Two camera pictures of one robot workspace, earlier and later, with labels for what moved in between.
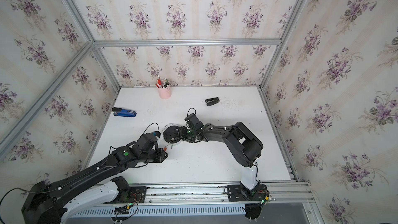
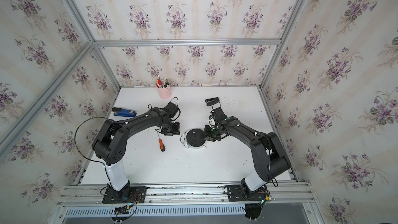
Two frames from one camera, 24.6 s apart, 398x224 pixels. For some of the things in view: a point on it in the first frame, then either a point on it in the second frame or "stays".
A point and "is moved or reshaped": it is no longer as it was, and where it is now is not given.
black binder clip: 212,101 stays
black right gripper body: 187,135 → 211,133
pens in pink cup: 162,84 stays
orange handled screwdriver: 165,148 is moved or reshaped
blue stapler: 121,112 stays
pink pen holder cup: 165,93 stays
